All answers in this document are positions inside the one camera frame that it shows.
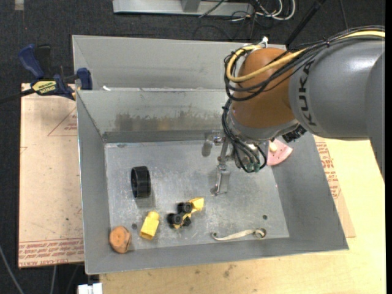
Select yellow toy brick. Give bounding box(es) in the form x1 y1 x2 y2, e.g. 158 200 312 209
139 211 161 241

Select yellow toy vehicle, black wheels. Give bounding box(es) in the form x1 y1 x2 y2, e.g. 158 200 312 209
166 197 205 230

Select pink wedge-shaped toy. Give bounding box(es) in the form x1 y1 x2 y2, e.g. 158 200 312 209
265 138 294 167

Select black toy wheel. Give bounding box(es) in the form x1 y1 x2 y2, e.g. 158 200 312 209
130 165 152 199

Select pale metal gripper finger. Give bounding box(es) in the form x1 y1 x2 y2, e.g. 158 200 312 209
210 164 231 197
202 138 216 158

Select orange-brown round toy bread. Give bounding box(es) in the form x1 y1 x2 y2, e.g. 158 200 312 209
108 225 133 254

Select brown cardboard board, red print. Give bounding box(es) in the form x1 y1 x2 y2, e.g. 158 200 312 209
18 83 358 270

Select beige fabric strap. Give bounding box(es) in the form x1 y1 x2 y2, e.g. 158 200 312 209
211 227 268 242

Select grey metal bin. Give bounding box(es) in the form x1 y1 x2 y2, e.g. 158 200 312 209
72 34 350 276

